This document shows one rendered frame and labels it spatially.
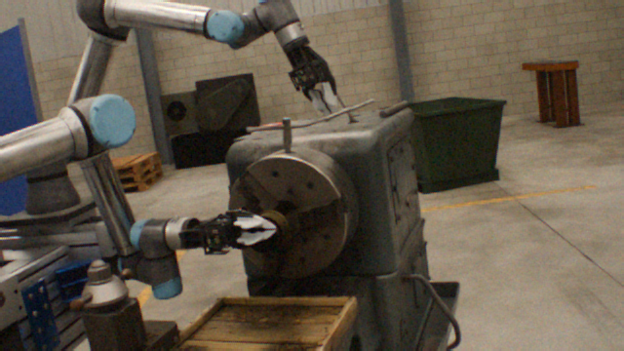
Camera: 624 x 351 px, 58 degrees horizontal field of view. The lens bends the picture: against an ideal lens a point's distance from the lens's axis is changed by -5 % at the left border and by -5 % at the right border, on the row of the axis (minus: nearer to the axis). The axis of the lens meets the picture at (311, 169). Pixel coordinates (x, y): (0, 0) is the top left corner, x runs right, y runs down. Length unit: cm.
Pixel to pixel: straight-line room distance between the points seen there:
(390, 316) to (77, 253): 86
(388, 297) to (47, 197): 96
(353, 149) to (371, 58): 984
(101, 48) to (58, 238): 53
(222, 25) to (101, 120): 36
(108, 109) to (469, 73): 1055
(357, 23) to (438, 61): 170
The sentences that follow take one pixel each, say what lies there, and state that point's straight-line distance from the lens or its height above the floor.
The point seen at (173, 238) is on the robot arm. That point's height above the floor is 110.
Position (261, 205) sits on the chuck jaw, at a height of 114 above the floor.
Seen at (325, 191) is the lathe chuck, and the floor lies 114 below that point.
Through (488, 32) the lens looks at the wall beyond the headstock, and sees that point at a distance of 1168.
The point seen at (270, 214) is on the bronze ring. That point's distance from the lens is 134.
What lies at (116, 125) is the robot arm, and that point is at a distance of 130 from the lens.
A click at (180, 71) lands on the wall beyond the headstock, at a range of 1173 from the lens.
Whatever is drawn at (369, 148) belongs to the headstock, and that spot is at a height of 121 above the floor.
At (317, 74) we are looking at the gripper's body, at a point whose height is 141.
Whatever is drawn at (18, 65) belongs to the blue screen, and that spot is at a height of 192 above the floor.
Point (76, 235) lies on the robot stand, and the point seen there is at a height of 109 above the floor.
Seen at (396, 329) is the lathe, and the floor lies 70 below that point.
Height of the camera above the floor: 143
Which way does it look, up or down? 10 degrees down
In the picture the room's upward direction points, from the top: 8 degrees counter-clockwise
